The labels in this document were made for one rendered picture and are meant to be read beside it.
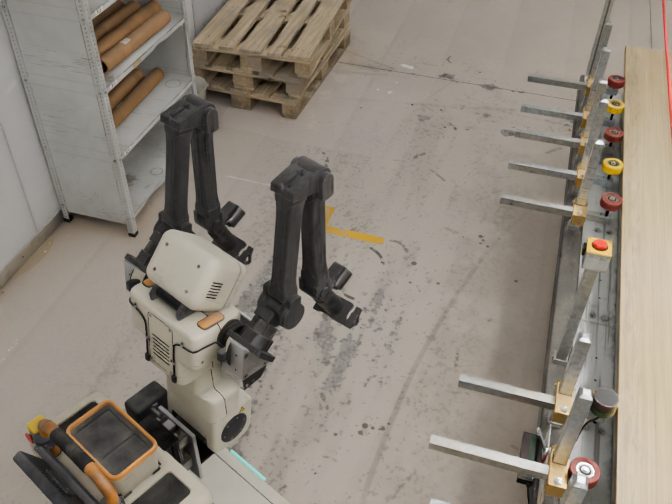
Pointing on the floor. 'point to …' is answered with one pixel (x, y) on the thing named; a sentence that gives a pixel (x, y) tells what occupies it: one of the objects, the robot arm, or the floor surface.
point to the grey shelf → (30, 22)
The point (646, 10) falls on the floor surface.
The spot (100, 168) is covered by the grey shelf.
